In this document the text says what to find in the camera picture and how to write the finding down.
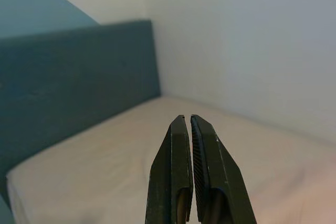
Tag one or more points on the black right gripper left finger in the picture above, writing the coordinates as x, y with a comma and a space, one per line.
170, 169

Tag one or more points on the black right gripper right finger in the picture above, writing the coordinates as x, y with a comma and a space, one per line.
223, 176

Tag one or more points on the beige mattress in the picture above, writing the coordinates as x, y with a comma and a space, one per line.
105, 161

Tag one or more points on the blue-grey upholstered bed frame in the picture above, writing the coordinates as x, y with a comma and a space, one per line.
78, 72

